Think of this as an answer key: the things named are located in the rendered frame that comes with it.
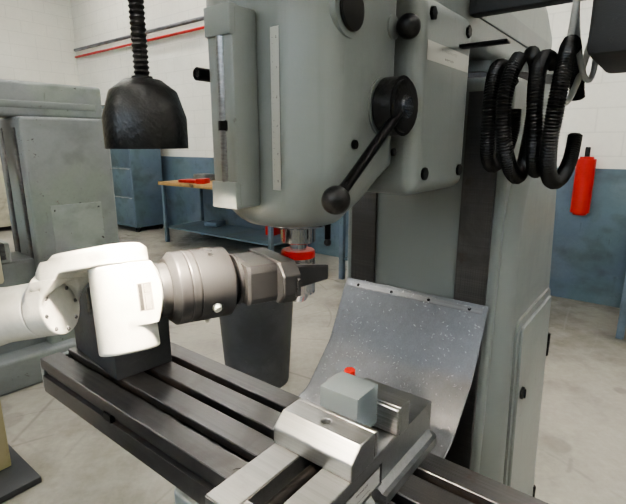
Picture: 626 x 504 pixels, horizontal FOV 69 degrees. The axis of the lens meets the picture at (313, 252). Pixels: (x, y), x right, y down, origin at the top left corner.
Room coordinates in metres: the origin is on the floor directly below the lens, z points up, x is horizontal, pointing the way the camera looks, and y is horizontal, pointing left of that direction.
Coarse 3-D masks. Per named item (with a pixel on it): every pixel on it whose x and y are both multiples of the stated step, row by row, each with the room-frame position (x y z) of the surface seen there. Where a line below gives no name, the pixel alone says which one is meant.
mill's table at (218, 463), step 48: (48, 384) 0.90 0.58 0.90; (96, 384) 0.81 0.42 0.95; (144, 384) 0.81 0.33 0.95; (192, 384) 0.81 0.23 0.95; (240, 384) 0.81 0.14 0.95; (144, 432) 0.67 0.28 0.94; (192, 432) 0.66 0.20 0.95; (240, 432) 0.66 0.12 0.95; (192, 480) 0.60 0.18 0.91; (432, 480) 0.56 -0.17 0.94; (480, 480) 0.55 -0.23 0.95
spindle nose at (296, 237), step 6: (282, 234) 0.60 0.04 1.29; (288, 234) 0.60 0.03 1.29; (294, 234) 0.59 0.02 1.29; (300, 234) 0.59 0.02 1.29; (306, 234) 0.60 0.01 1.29; (312, 234) 0.60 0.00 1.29; (282, 240) 0.60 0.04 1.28; (288, 240) 0.60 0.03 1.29; (294, 240) 0.59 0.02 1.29; (300, 240) 0.59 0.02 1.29; (306, 240) 0.60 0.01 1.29; (312, 240) 0.60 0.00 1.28
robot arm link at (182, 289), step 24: (120, 264) 0.47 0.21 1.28; (144, 264) 0.49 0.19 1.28; (168, 264) 0.51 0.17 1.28; (192, 264) 0.51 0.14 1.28; (96, 288) 0.47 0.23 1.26; (120, 288) 0.47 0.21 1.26; (144, 288) 0.48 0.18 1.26; (168, 288) 0.49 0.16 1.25; (192, 288) 0.49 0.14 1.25; (96, 312) 0.46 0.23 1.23; (120, 312) 0.46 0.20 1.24; (144, 312) 0.47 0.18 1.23; (168, 312) 0.49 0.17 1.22; (192, 312) 0.50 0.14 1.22; (96, 336) 0.46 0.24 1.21; (120, 336) 0.45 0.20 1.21; (144, 336) 0.46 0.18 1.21
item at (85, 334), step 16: (80, 304) 0.92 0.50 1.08; (80, 320) 0.93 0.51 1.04; (160, 320) 0.89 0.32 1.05; (80, 336) 0.94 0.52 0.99; (160, 336) 0.89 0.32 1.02; (96, 352) 0.88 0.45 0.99; (144, 352) 0.86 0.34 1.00; (160, 352) 0.88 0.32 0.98; (112, 368) 0.83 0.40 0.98; (128, 368) 0.83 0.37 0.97; (144, 368) 0.86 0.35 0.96
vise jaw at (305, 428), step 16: (304, 400) 0.57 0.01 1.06; (288, 416) 0.54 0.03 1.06; (304, 416) 0.53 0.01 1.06; (320, 416) 0.53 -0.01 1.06; (336, 416) 0.53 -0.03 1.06; (288, 432) 0.52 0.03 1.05; (304, 432) 0.51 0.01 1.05; (320, 432) 0.50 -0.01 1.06; (336, 432) 0.50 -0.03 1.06; (352, 432) 0.50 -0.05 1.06; (368, 432) 0.50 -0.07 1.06; (288, 448) 0.52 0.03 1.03; (304, 448) 0.50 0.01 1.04; (320, 448) 0.49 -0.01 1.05; (336, 448) 0.48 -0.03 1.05; (352, 448) 0.47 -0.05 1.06; (368, 448) 0.49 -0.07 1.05; (320, 464) 0.48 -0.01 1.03; (336, 464) 0.47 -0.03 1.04; (352, 464) 0.46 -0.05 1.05; (368, 464) 0.49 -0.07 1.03; (352, 480) 0.46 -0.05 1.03
